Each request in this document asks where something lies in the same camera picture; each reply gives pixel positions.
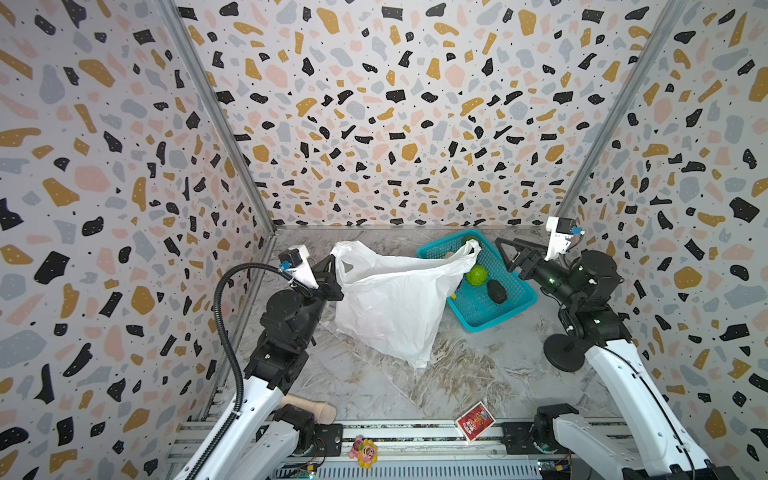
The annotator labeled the dark green avocado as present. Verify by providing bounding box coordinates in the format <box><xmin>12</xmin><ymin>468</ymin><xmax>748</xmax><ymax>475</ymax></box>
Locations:
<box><xmin>486</xmin><ymin>280</ymin><xmax>508</xmax><ymax>304</ymax></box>

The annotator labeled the bright green lime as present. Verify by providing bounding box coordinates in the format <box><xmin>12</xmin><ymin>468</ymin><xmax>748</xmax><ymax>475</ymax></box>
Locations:
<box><xmin>466</xmin><ymin>265</ymin><xmax>489</xmax><ymax>287</ymax></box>

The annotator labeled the white plastic bag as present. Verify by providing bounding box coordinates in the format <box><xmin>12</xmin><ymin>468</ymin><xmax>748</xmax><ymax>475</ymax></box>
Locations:
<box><xmin>331</xmin><ymin>240</ymin><xmax>482</xmax><ymax>369</ymax></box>

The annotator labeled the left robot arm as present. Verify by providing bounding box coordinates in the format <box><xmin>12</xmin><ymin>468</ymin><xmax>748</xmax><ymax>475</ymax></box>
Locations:
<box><xmin>177</xmin><ymin>246</ymin><xmax>344</xmax><ymax>479</ymax></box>

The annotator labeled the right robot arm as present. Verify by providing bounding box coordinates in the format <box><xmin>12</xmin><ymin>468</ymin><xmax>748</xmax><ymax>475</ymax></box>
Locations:
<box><xmin>495</xmin><ymin>238</ymin><xmax>736</xmax><ymax>479</ymax></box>

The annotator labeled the teal plastic basket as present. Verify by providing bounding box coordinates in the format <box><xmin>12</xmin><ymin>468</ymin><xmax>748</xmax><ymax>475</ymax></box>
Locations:
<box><xmin>416</xmin><ymin>229</ymin><xmax>538</xmax><ymax>333</ymax></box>

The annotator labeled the beige wooden pestle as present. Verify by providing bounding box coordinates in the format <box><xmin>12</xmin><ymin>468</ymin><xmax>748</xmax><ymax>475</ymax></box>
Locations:
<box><xmin>280</xmin><ymin>395</ymin><xmax>337</xmax><ymax>425</ymax></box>

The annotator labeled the red card pack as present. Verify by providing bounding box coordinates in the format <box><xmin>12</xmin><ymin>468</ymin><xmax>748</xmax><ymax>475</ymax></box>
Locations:
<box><xmin>455</xmin><ymin>401</ymin><xmax>496</xmax><ymax>443</ymax></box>

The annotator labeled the pink yellow flower toy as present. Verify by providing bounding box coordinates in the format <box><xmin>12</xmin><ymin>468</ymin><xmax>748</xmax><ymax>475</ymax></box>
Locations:
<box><xmin>349</xmin><ymin>435</ymin><xmax>378</xmax><ymax>470</ymax></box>

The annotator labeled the black corrugated cable hose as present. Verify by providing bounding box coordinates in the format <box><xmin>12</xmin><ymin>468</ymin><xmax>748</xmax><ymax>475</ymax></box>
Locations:
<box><xmin>185</xmin><ymin>262</ymin><xmax>301</xmax><ymax>480</ymax></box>

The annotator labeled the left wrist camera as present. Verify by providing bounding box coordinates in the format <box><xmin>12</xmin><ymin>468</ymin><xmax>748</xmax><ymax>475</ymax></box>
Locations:
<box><xmin>278</xmin><ymin>244</ymin><xmax>319</xmax><ymax>290</ymax></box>

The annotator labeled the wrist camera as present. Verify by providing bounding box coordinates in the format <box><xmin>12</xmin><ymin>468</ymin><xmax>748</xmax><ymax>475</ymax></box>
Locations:
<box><xmin>278</xmin><ymin>244</ymin><xmax>319</xmax><ymax>290</ymax></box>
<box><xmin>545</xmin><ymin>216</ymin><xmax>584</xmax><ymax>261</ymax></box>

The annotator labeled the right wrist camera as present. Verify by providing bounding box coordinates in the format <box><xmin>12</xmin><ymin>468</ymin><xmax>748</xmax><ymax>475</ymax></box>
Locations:
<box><xmin>545</xmin><ymin>216</ymin><xmax>584</xmax><ymax>261</ymax></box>

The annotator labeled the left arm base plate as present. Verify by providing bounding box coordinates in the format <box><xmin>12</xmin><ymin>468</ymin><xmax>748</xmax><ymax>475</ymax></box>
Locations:
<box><xmin>291</xmin><ymin>423</ymin><xmax>344</xmax><ymax>457</ymax></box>

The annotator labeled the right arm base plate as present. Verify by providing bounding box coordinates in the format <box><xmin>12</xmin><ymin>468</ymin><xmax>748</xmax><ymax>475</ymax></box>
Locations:
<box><xmin>501</xmin><ymin>421</ymin><xmax>570</xmax><ymax>455</ymax></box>

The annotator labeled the aluminium rail frame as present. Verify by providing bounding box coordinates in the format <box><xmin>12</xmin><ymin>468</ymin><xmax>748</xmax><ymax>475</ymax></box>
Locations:
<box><xmin>164</xmin><ymin>417</ymin><xmax>679</xmax><ymax>480</ymax></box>

